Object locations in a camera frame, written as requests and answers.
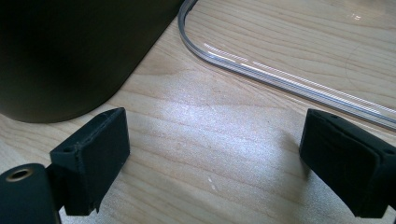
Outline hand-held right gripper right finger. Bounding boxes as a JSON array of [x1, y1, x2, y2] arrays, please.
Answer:
[[298, 107, 396, 219]]

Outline dark cylindrical container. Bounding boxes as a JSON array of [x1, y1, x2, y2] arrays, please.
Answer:
[[0, 0, 185, 124]]

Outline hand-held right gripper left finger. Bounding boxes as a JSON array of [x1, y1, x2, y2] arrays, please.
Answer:
[[49, 106, 131, 217]]

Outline clear plastic tray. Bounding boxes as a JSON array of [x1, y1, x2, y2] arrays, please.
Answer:
[[177, 0, 396, 132]]

